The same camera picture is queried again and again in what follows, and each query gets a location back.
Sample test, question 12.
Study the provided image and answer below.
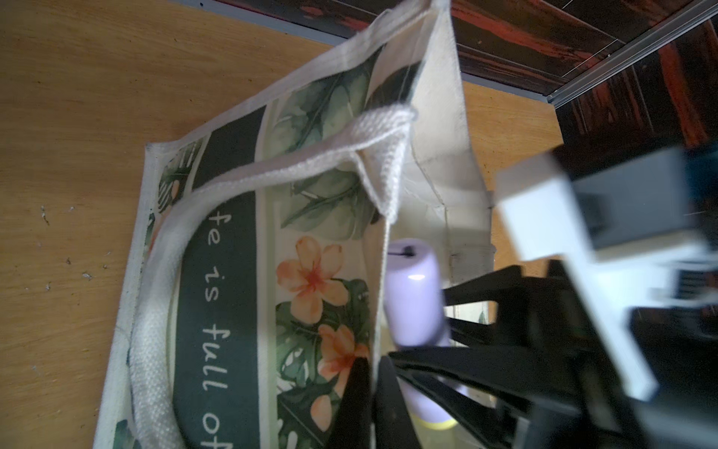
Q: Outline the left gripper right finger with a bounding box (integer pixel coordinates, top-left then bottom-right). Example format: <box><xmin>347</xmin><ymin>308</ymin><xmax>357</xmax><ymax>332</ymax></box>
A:
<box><xmin>373</xmin><ymin>357</ymin><xmax>421</xmax><ymax>449</ymax></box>

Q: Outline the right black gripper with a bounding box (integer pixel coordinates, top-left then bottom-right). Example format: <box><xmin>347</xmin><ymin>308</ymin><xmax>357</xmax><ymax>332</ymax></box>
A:
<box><xmin>389</xmin><ymin>260</ymin><xmax>717</xmax><ymax>448</ymax></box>

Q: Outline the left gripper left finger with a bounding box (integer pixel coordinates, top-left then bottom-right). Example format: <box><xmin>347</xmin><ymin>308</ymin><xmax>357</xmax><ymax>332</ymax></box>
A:
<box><xmin>325</xmin><ymin>358</ymin><xmax>373</xmax><ymax>449</ymax></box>

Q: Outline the white floral canvas tote bag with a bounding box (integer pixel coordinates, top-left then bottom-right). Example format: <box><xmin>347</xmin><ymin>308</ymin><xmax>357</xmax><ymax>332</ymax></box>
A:
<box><xmin>93</xmin><ymin>1</ymin><xmax>495</xmax><ymax>448</ymax></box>

